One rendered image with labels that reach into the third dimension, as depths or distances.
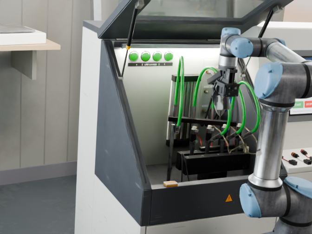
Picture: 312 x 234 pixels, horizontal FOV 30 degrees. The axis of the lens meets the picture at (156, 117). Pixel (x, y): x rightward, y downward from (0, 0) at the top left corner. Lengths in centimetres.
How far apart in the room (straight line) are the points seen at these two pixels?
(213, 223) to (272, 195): 60
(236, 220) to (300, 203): 60
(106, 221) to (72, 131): 215
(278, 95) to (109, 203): 112
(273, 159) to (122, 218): 85
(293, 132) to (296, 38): 46
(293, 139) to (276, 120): 101
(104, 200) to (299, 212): 103
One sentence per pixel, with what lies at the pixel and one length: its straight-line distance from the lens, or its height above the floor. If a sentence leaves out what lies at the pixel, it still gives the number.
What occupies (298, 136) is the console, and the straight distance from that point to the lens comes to 294.
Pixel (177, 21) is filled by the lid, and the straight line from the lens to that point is 263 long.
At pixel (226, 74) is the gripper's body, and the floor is 141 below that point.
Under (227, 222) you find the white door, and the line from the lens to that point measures 258.
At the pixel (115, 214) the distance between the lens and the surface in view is 264.
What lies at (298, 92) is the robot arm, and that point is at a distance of 190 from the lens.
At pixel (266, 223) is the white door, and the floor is 72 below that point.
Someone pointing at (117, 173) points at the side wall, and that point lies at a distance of 256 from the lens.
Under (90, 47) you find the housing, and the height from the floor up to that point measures 139.
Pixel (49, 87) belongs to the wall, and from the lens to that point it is 465.
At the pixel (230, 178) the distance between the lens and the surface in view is 251.
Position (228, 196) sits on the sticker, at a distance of 252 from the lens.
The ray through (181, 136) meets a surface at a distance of 293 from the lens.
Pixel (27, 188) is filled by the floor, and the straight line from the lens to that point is 468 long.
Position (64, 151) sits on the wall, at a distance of 486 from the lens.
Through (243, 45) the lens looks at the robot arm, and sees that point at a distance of 221.
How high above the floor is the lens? 186
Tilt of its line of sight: 16 degrees down
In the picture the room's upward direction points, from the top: 4 degrees clockwise
